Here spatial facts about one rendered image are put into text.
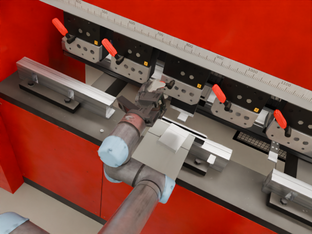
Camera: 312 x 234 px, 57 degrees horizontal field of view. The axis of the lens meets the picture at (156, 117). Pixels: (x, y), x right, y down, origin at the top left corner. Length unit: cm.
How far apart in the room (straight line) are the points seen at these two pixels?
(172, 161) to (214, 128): 161
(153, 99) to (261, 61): 33
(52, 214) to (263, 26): 169
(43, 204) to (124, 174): 131
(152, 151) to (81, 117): 41
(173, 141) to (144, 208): 47
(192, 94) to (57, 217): 134
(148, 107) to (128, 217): 35
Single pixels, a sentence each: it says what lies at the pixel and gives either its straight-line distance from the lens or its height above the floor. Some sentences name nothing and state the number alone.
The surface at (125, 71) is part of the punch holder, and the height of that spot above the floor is 120.
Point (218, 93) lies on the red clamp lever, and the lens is 92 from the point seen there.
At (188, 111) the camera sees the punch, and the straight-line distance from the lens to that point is 110.
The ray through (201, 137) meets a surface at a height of 99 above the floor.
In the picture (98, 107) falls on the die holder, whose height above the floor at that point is 93.
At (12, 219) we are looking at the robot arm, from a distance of 58.
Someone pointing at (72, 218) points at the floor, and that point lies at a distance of 203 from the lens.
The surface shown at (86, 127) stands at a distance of 129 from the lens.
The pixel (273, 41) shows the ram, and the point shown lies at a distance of 85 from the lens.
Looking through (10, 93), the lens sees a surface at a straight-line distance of 148.
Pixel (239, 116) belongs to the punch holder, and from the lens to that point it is 100.
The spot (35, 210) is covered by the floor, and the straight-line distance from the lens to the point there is 208.
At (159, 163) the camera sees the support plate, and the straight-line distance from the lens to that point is 105.
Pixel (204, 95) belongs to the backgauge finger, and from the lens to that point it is 130.
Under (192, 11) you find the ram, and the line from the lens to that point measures 86.
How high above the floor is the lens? 186
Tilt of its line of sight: 47 degrees down
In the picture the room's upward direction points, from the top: 14 degrees clockwise
